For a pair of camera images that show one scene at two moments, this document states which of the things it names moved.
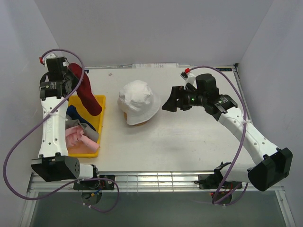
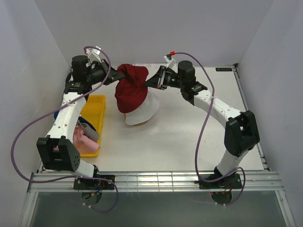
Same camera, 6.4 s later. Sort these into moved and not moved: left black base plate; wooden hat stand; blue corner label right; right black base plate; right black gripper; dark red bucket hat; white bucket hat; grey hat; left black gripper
Moved: left black gripper; right black gripper; dark red bucket hat
Not moved: wooden hat stand; right black base plate; blue corner label right; white bucket hat; left black base plate; grey hat
